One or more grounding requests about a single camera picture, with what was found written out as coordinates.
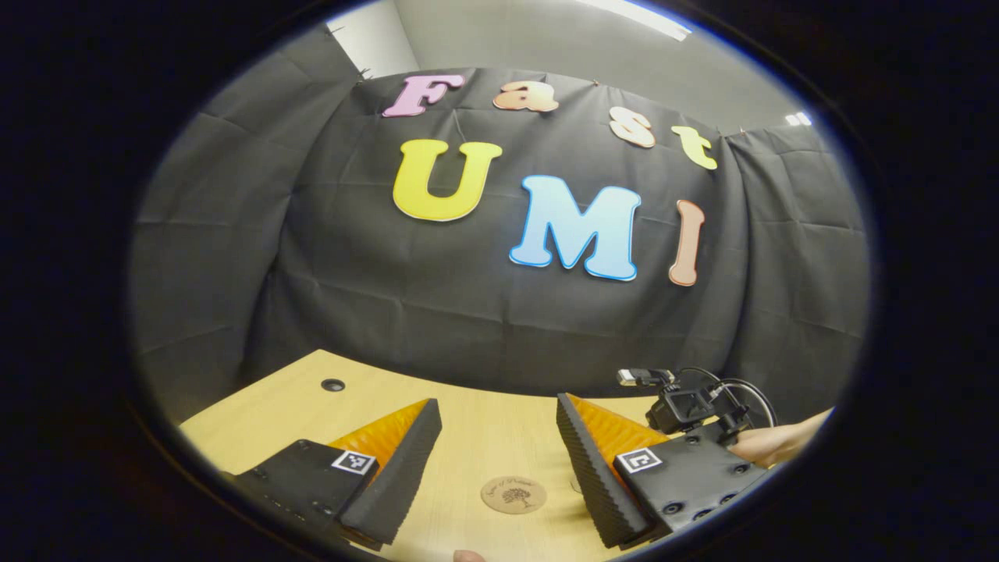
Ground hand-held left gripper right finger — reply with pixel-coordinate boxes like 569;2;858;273
556;393;781;550

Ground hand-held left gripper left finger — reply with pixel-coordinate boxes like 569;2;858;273
221;398;443;552

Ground round wooden coaster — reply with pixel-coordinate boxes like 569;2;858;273
480;475;548;515

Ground wooden desktop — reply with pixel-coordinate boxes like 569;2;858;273
180;349;734;562

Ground black backdrop cloth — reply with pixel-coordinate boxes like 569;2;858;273
129;23;871;426

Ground long ceiling light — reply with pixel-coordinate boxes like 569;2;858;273
574;0;694;41

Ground black cable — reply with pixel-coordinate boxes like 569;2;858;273
677;366;779;429

